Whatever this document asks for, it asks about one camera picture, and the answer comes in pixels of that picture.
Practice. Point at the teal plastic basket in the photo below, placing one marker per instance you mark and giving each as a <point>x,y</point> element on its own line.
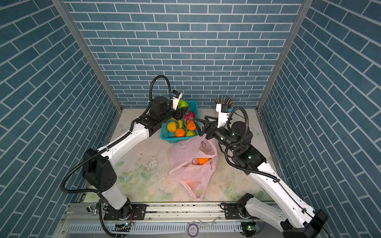
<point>170,137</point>

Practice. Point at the right corner aluminium post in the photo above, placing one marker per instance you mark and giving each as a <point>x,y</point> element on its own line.
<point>305,6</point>

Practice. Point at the corner aluminium post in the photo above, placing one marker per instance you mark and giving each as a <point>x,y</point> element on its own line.
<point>74,30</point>
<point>305,6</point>

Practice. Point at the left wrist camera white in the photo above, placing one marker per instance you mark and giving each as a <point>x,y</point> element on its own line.
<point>176,97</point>

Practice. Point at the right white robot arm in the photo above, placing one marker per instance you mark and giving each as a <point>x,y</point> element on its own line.
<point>255,165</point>

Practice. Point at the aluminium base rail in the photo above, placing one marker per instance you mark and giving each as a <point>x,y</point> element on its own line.
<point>194,218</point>

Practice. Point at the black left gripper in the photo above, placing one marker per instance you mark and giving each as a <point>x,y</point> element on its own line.
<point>178,113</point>

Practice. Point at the yellow lemon fruit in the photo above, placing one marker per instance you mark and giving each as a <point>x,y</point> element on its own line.
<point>172,127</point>

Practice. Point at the green pepper fruit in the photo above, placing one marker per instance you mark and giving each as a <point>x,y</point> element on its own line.
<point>190,134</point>

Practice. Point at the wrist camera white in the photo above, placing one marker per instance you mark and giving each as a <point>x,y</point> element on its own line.
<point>223,111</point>
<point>176,97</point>

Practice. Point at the orange tangerine fruit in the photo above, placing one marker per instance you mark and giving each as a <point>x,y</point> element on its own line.
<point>180,133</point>

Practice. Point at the left corner aluminium post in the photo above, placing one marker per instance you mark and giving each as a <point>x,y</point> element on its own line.
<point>74,30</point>

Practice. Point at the small green lime fruit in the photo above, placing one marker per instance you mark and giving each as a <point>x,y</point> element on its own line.
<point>182,104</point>

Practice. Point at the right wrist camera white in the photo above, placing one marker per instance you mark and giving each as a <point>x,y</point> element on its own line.
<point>223,111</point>

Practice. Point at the red dragon fruit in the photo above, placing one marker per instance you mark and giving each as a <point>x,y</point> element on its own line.
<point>189,116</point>

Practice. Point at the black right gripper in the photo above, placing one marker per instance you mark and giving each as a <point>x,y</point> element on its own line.
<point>203,132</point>

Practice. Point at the pink plastic bag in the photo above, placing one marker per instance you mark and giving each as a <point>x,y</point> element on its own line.
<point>184,168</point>

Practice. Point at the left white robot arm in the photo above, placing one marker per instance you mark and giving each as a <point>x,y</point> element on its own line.
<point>98,167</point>

